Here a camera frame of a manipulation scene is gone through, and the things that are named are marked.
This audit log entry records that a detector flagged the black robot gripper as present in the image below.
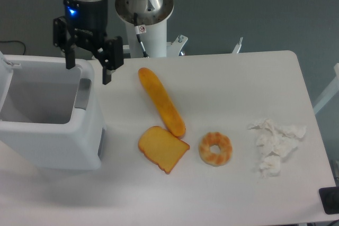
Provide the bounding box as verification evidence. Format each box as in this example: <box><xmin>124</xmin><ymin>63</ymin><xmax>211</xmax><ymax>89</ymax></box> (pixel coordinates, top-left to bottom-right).
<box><xmin>53</xmin><ymin>0</ymin><xmax>124</xmax><ymax>85</ymax></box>

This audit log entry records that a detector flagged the white trash can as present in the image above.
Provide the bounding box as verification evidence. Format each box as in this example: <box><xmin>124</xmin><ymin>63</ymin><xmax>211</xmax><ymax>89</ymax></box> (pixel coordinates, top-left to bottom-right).
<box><xmin>1</xmin><ymin>55</ymin><xmax>106</xmax><ymax>170</ymax></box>

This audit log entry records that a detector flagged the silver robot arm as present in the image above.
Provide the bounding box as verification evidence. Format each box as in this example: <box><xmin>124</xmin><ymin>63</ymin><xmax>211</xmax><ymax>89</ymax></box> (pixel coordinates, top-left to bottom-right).
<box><xmin>53</xmin><ymin>0</ymin><xmax>123</xmax><ymax>85</ymax></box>

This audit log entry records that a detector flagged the orange baguette bread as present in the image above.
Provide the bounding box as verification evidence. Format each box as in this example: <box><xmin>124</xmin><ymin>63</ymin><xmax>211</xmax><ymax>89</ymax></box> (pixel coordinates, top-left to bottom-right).
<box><xmin>138</xmin><ymin>67</ymin><xmax>186</xmax><ymax>137</ymax></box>

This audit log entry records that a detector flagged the orange toast slice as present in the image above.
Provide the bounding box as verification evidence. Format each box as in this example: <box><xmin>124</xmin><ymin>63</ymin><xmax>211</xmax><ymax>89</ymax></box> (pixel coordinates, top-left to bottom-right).
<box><xmin>138</xmin><ymin>126</ymin><xmax>190</xmax><ymax>174</ymax></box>

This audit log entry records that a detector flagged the glazed donut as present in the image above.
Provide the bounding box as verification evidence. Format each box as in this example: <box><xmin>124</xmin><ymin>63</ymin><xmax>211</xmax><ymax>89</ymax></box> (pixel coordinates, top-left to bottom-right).
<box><xmin>198</xmin><ymin>132</ymin><xmax>233</xmax><ymax>167</ymax></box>

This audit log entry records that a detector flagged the crumpled white tissue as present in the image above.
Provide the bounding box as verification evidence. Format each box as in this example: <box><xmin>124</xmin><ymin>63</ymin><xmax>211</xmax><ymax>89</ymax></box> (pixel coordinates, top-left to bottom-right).
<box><xmin>247</xmin><ymin>119</ymin><xmax>307</xmax><ymax>178</ymax></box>

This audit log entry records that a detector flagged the black device at table edge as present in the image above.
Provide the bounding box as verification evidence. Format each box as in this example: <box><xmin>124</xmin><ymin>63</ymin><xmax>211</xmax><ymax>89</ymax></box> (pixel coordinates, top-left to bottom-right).
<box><xmin>319</xmin><ymin>186</ymin><xmax>338</xmax><ymax>214</ymax></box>

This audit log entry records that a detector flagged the black cable on pedestal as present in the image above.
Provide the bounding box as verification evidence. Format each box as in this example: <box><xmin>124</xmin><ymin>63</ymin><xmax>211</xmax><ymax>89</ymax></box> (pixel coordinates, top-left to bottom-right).
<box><xmin>133</xmin><ymin>12</ymin><xmax>150</xmax><ymax>58</ymax></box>

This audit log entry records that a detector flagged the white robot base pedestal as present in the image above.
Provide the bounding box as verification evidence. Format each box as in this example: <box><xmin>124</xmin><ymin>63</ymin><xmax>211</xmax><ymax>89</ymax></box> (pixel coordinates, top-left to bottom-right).
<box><xmin>115</xmin><ymin>0</ymin><xmax>174</xmax><ymax>58</ymax></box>

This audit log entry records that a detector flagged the white frame bracket right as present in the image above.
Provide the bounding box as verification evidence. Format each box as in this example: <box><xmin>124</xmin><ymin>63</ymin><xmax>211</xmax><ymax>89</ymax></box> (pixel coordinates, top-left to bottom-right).
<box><xmin>313</xmin><ymin>63</ymin><xmax>338</xmax><ymax>115</ymax></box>

